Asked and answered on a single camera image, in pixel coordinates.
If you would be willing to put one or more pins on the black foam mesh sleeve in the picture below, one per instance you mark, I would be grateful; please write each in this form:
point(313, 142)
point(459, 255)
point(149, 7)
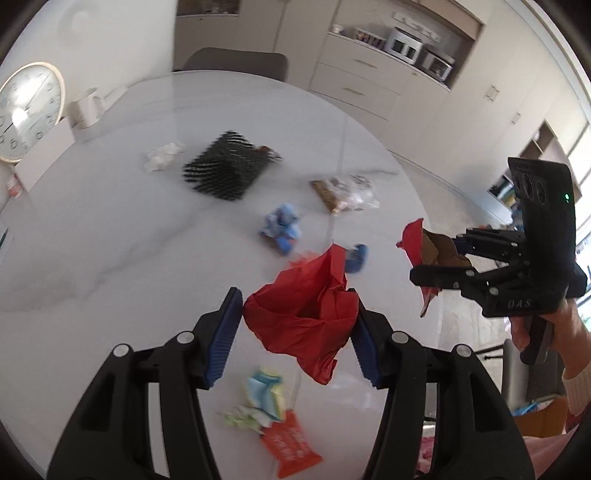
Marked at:
point(221, 170)

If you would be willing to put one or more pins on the beige cabinet with niche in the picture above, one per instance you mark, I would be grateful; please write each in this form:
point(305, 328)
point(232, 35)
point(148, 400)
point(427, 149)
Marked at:
point(217, 32)

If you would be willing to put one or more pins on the dark toaster oven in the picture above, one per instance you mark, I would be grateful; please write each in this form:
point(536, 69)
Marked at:
point(436, 64)

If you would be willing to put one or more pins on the row of small jars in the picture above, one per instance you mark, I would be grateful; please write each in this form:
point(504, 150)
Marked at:
point(369, 38)

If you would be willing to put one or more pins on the grey chair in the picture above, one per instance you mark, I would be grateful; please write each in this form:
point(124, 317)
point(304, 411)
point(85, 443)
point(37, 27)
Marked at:
point(235, 62)

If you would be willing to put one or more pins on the silver toaster oven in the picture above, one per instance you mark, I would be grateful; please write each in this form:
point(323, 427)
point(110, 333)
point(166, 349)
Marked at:
point(404, 44)

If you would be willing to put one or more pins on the orange red packet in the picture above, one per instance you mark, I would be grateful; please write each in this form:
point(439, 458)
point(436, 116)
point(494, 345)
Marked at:
point(288, 443)

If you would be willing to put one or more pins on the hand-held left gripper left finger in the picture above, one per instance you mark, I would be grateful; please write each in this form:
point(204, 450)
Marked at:
point(226, 337)

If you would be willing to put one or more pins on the round wall clock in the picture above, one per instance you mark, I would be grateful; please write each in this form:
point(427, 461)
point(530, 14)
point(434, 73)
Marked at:
point(27, 110)

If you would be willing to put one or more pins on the beige drawer cabinet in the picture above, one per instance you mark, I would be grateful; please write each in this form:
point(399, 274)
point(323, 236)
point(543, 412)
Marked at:
point(355, 78)

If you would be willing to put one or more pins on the crumpled white tissue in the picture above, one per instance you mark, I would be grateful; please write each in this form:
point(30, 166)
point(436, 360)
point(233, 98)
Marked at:
point(161, 157)

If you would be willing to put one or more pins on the red plastic bag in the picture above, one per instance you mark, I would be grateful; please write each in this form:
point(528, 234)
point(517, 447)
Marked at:
point(295, 332)

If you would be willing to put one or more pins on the white mug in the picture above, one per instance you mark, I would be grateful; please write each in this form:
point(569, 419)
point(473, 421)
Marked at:
point(85, 110)

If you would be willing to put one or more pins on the orange cardboard box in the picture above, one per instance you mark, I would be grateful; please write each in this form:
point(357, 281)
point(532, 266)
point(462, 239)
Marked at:
point(542, 417)

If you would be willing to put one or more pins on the red and brown wrapper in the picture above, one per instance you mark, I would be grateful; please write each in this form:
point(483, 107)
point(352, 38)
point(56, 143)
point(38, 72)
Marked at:
point(413, 242)

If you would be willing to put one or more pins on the clear snack bag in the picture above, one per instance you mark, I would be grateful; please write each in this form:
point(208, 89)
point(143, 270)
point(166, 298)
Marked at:
point(351, 194)

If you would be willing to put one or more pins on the red printed cloth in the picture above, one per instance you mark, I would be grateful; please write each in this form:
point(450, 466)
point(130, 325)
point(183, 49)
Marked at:
point(427, 454)

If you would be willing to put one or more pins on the white cardboard box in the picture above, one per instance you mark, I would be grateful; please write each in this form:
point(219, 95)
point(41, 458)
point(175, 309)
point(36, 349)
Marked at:
point(44, 157)

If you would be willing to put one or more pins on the crumpled green paper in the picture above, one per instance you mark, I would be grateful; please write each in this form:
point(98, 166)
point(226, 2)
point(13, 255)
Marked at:
point(244, 417)

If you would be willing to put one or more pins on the small red label jar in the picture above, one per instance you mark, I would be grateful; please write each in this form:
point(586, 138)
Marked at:
point(14, 187)

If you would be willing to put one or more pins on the small blue crumpled wrapper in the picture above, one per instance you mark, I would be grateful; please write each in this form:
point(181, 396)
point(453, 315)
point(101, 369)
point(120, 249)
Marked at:
point(359, 256)

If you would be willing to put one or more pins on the person's right hand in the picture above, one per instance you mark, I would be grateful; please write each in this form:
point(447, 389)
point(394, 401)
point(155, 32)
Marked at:
point(572, 332)

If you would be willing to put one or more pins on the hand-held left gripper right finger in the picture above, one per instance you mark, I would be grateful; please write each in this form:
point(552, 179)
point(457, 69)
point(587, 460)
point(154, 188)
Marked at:
point(367, 346)

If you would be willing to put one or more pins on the blue face mask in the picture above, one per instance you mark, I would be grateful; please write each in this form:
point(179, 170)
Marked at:
point(281, 226)

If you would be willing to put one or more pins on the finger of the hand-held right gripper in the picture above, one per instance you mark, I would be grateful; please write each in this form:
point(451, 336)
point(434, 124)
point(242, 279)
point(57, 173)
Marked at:
point(443, 277)
point(489, 242)

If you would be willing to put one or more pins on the pastel paper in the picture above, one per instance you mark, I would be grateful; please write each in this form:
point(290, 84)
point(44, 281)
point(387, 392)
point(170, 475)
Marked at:
point(263, 390)

